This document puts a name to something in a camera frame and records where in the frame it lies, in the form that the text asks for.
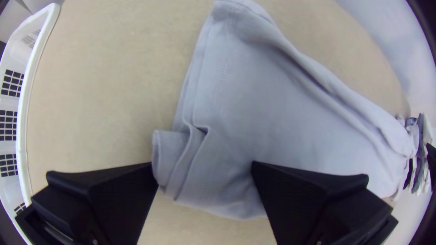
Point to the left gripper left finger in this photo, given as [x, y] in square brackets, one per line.
[102, 204]

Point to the white laundry basket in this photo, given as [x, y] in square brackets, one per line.
[27, 102]

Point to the heap of clothes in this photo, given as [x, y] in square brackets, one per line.
[417, 136]

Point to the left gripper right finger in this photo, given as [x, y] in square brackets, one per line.
[313, 207]

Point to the grey t-shirt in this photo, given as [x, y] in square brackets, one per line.
[259, 102]

